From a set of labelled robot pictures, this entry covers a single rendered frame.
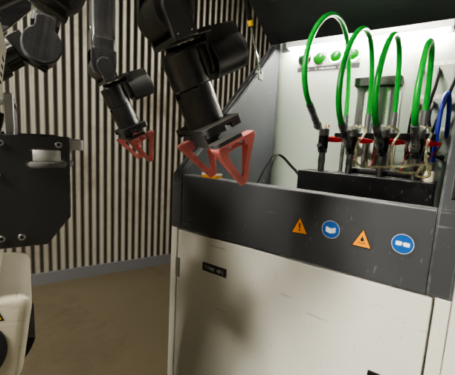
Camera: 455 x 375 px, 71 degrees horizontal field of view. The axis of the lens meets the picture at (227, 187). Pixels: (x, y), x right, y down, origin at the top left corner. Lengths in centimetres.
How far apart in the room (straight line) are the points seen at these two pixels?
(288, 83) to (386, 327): 95
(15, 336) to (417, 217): 70
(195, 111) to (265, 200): 37
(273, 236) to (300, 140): 62
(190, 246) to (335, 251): 42
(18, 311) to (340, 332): 61
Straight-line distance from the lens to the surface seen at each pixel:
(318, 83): 132
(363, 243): 72
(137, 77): 91
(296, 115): 134
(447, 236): 69
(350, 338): 80
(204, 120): 47
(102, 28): 90
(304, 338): 84
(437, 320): 74
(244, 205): 81
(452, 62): 124
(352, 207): 71
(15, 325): 62
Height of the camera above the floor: 105
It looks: 8 degrees down
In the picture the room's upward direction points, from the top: 3 degrees clockwise
